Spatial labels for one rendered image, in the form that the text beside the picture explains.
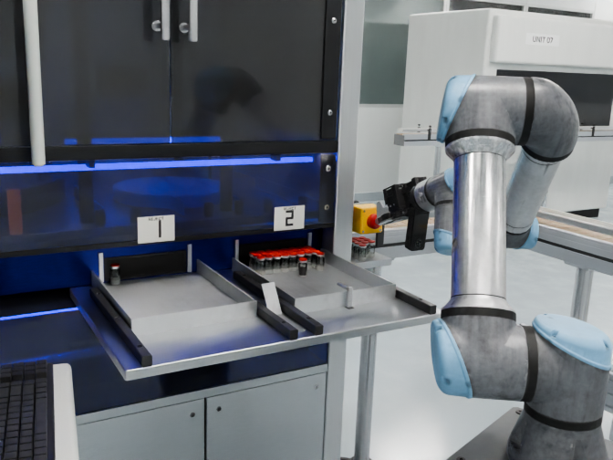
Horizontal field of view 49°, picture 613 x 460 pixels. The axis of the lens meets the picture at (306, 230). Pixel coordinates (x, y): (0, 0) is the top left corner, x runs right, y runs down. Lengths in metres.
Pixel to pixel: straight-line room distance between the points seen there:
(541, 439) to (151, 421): 0.96
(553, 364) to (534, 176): 0.40
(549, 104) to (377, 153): 6.36
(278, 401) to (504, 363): 0.92
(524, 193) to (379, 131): 6.16
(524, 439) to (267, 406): 0.87
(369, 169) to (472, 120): 6.34
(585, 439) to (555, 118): 0.50
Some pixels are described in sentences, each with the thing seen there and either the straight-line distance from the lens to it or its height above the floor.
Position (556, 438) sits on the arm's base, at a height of 0.86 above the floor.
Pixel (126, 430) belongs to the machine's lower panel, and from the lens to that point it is 1.72.
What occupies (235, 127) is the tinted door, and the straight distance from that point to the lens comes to 1.60.
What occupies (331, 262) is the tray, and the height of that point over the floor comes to 0.89.
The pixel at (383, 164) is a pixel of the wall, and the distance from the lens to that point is 7.57.
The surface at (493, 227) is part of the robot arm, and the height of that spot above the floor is 1.15.
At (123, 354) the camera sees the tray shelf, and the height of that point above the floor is 0.88.
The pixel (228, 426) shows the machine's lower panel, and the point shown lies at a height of 0.48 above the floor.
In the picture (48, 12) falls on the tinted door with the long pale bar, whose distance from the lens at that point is 1.49.
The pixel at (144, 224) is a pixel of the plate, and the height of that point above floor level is 1.03.
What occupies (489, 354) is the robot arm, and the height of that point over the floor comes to 0.98.
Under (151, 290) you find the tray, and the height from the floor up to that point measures 0.88.
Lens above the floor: 1.38
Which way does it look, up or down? 13 degrees down
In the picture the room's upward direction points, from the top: 2 degrees clockwise
